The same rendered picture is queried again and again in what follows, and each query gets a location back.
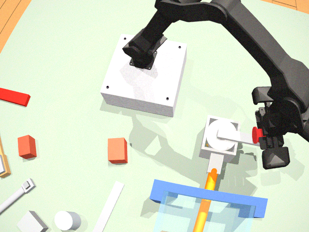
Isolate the blue flat bar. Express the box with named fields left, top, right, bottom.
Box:
left=152, top=179, right=268, bottom=207

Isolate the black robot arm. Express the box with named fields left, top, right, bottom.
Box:
left=122, top=0, right=309, bottom=142

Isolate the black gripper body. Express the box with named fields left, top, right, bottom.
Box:
left=251, top=86, right=294, bottom=170

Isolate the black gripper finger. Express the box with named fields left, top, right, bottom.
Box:
left=255, top=110, right=262, bottom=129
left=259, top=137, right=269, bottom=150

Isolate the white cylinder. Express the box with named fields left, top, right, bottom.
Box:
left=54, top=211, right=81, bottom=230

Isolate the red-orange box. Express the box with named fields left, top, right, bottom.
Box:
left=18, top=135, right=37, bottom=159
left=108, top=137, right=128, bottom=164

